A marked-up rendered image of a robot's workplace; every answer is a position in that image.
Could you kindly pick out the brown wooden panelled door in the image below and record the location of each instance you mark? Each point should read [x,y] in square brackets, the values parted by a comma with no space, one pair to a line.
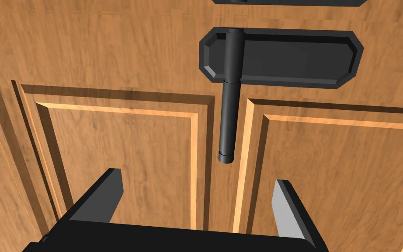
[145,147]

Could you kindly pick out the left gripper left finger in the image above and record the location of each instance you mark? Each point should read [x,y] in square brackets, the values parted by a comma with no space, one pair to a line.
[98,201]

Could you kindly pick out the black lock plate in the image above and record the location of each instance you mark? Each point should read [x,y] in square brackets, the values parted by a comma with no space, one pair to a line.
[289,2]

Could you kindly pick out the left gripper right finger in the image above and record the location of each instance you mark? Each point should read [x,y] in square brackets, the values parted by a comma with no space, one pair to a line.
[289,213]

